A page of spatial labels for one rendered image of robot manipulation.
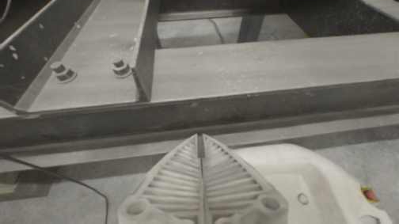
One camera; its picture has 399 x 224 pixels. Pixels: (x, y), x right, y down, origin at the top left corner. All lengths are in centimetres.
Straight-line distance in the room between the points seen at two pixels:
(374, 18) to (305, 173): 52
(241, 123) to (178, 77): 29
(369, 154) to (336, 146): 17
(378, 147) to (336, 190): 77
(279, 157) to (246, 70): 35
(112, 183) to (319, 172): 87
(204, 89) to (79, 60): 25
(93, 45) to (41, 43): 8
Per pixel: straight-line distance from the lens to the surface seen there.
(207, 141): 17
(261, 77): 30
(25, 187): 104
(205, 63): 31
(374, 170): 126
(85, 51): 40
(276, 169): 59
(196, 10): 109
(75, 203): 104
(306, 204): 64
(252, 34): 151
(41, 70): 38
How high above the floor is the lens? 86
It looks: 53 degrees down
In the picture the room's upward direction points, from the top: 1 degrees counter-clockwise
